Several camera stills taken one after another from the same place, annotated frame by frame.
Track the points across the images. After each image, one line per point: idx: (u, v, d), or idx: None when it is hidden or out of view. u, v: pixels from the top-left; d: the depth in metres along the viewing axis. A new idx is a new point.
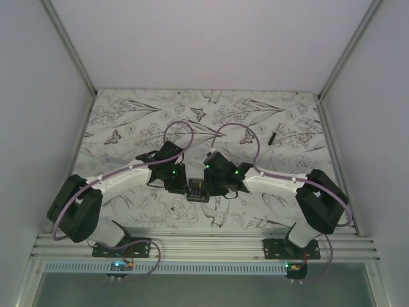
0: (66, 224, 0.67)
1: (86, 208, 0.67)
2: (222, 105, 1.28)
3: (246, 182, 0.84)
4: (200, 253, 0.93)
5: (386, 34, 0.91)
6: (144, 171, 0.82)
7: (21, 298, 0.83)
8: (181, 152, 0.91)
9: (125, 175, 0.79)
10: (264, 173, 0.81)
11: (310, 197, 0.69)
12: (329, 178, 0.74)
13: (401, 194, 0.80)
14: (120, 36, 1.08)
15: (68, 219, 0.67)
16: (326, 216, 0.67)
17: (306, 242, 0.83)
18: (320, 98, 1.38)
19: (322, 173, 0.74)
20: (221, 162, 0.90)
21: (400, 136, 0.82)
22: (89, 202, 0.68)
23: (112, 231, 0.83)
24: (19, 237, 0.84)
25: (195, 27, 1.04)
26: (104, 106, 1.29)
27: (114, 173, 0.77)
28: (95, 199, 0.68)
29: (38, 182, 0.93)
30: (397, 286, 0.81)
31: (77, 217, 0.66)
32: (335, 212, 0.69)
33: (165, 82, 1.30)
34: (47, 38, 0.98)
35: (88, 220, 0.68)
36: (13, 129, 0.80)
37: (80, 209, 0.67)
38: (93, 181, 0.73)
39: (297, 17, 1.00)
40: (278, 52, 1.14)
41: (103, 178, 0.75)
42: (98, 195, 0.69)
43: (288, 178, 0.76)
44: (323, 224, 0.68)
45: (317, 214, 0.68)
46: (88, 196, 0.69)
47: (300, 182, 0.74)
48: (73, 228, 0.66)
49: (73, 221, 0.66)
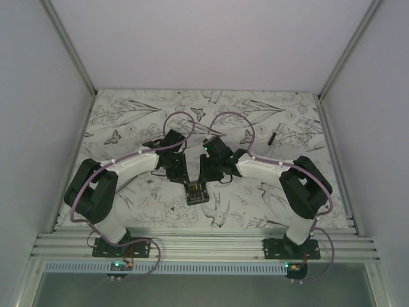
0: (82, 206, 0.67)
1: (103, 188, 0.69)
2: (222, 105, 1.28)
3: (239, 166, 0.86)
4: (200, 253, 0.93)
5: (386, 34, 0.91)
6: (152, 157, 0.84)
7: (21, 299, 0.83)
8: (185, 140, 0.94)
9: (135, 159, 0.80)
10: (255, 158, 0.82)
11: (294, 181, 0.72)
12: (315, 166, 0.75)
13: (401, 194, 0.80)
14: (120, 35, 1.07)
15: (85, 201, 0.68)
16: (307, 200, 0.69)
17: (301, 237, 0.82)
18: (320, 98, 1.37)
19: (308, 160, 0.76)
20: (218, 144, 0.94)
21: (400, 136, 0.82)
22: (106, 184, 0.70)
23: (114, 233, 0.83)
24: (20, 236, 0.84)
25: (196, 27, 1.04)
26: (104, 106, 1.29)
27: (126, 157, 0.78)
28: (110, 181, 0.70)
29: (38, 181, 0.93)
30: (397, 285, 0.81)
31: (96, 198, 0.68)
32: (317, 198, 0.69)
33: (165, 82, 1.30)
34: (48, 38, 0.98)
35: (105, 201, 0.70)
36: (13, 128, 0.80)
37: (96, 190, 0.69)
38: (107, 164, 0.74)
39: (297, 17, 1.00)
40: (277, 52, 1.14)
41: (117, 161, 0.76)
42: (114, 176, 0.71)
43: (276, 162, 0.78)
44: (304, 207, 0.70)
45: (298, 197, 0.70)
46: (103, 178, 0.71)
47: (285, 167, 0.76)
48: (92, 210, 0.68)
49: (92, 201, 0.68)
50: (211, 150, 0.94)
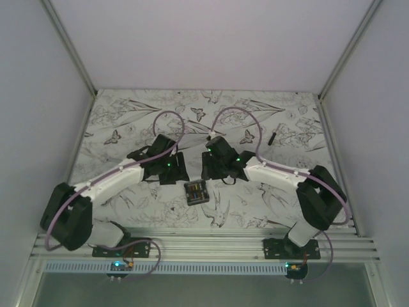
0: (59, 233, 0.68)
1: (76, 217, 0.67)
2: (222, 105, 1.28)
3: (248, 171, 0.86)
4: (200, 253, 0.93)
5: (386, 34, 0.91)
6: (135, 170, 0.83)
7: (21, 299, 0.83)
8: (174, 145, 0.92)
9: (116, 176, 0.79)
10: (266, 164, 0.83)
11: (310, 192, 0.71)
12: (330, 175, 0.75)
13: (400, 194, 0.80)
14: (120, 35, 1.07)
15: (60, 228, 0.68)
16: (324, 212, 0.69)
17: (303, 242, 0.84)
18: (320, 99, 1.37)
19: (323, 169, 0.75)
20: (222, 147, 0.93)
21: (399, 136, 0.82)
22: (78, 212, 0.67)
23: (108, 231, 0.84)
24: (20, 236, 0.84)
25: (195, 27, 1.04)
26: (104, 106, 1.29)
27: (103, 178, 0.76)
28: (84, 208, 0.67)
29: (38, 181, 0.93)
30: (397, 286, 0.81)
31: (69, 226, 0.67)
32: (333, 210, 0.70)
33: (165, 82, 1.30)
34: (47, 38, 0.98)
35: (81, 228, 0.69)
36: (13, 129, 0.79)
37: (70, 219, 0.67)
38: (82, 188, 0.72)
39: (296, 17, 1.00)
40: (277, 52, 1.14)
41: (92, 183, 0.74)
42: (87, 203, 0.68)
43: (291, 171, 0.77)
44: (321, 219, 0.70)
45: (316, 210, 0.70)
46: (77, 204, 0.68)
47: (301, 177, 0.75)
48: (66, 237, 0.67)
49: (66, 229, 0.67)
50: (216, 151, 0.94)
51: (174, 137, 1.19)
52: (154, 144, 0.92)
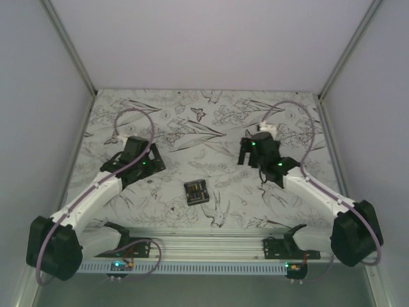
0: (48, 267, 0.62)
1: (62, 248, 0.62)
2: (222, 105, 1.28)
3: (286, 180, 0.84)
4: (200, 253, 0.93)
5: (387, 32, 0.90)
6: (113, 182, 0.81)
7: (21, 299, 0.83)
8: (147, 146, 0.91)
9: (94, 194, 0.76)
10: (308, 180, 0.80)
11: (349, 225, 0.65)
12: (376, 215, 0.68)
13: (401, 194, 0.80)
14: (120, 34, 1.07)
15: (48, 262, 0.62)
16: (355, 247, 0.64)
17: (305, 245, 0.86)
18: (320, 99, 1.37)
19: (370, 205, 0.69)
20: (268, 146, 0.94)
21: (401, 135, 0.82)
22: (63, 242, 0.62)
23: (107, 236, 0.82)
24: (20, 236, 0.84)
25: (196, 27, 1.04)
26: (104, 106, 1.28)
27: (79, 201, 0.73)
28: (68, 238, 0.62)
29: (36, 181, 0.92)
30: (397, 286, 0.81)
31: (57, 259, 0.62)
32: (364, 246, 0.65)
33: (165, 82, 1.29)
34: (47, 36, 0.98)
35: (71, 258, 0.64)
36: (12, 128, 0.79)
37: (56, 251, 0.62)
38: (60, 218, 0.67)
39: (298, 16, 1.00)
40: (277, 52, 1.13)
41: (70, 210, 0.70)
42: (71, 231, 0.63)
43: (334, 197, 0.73)
44: (351, 254, 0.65)
45: (349, 243, 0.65)
46: (59, 235, 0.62)
47: (343, 207, 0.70)
48: (56, 267, 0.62)
49: (55, 261, 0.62)
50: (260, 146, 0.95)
51: (174, 137, 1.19)
52: (126, 149, 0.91)
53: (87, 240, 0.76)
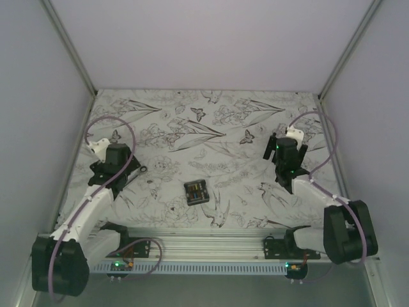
0: (59, 285, 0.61)
1: (69, 262, 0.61)
2: (222, 105, 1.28)
3: (294, 181, 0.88)
4: (200, 253, 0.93)
5: (388, 32, 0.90)
6: (104, 192, 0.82)
7: (22, 299, 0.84)
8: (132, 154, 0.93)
9: (89, 207, 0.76)
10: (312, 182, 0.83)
11: (338, 219, 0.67)
12: (370, 216, 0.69)
13: (401, 194, 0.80)
14: (120, 34, 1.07)
15: (59, 279, 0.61)
16: (341, 242, 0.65)
17: (303, 245, 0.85)
18: (320, 99, 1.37)
19: (364, 206, 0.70)
20: (289, 154, 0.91)
21: (400, 135, 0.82)
22: (70, 256, 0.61)
23: (108, 239, 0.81)
24: (20, 236, 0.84)
25: (195, 27, 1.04)
26: (104, 106, 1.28)
27: (77, 215, 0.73)
28: (75, 251, 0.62)
29: (36, 181, 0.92)
30: (397, 286, 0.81)
31: (68, 274, 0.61)
32: (353, 245, 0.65)
33: (165, 82, 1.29)
34: (47, 37, 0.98)
35: (80, 271, 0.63)
36: (12, 128, 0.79)
37: (65, 267, 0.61)
38: (61, 235, 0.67)
39: (297, 17, 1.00)
40: (277, 52, 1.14)
41: (70, 226, 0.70)
42: (76, 245, 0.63)
43: (329, 194, 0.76)
44: (335, 248, 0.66)
45: (335, 235, 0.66)
46: (64, 250, 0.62)
47: (337, 202, 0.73)
48: (67, 283, 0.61)
49: (65, 277, 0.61)
50: (282, 150, 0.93)
51: (174, 137, 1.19)
52: (108, 159, 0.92)
53: (90, 248, 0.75)
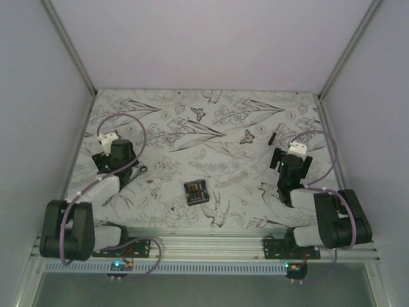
0: (68, 245, 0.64)
1: (80, 222, 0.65)
2: (222, 105, 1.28)
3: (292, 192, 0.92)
4: (200, 253, 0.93)
5: (388, 32, 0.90)
6: (112, 180, 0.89)
7: (22, 299, 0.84)
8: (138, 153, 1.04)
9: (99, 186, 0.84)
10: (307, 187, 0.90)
11: (326, 196, 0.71)
12: (358, 203, 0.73)
13: (401, 194, 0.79)
14: (120, 35, 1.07)
15: (69, 240, 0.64)
16: (331, 217, 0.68)
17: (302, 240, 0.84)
18: (320, 99, 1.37)
19: (353, 194, 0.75)
20: (293, 172, 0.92)
21: (400, 135, 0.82)
22: (82, 215, 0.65)
23: (109, 232, 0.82)
24: (20, 236, 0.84)
25: (196, 27, 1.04)
26: (104, 106, 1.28)
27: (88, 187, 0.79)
28: (85, 211, 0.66)
29: (37, 181, 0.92)
30: (397, 286, 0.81)
31: (77, 235, 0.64)
32: (342, 222, 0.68)
33: (165, 82, 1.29)
34: (48, 38, 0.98)
35: (89, 235, 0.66)
36: (13, 128, 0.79)
37: (76, 226, 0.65)
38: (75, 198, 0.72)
39: (296, 17, 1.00)
40: (277, 52, 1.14)
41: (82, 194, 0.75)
42: (88, 204, 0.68)
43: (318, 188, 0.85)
44: (326, 226, 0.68)
45: (323, 212, 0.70)
46: (76, 211, 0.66)
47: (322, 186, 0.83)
48: (75, 245, 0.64)
49: (75, 237, 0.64)
50: (285, 168, 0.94)
51: (174, 137, 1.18)
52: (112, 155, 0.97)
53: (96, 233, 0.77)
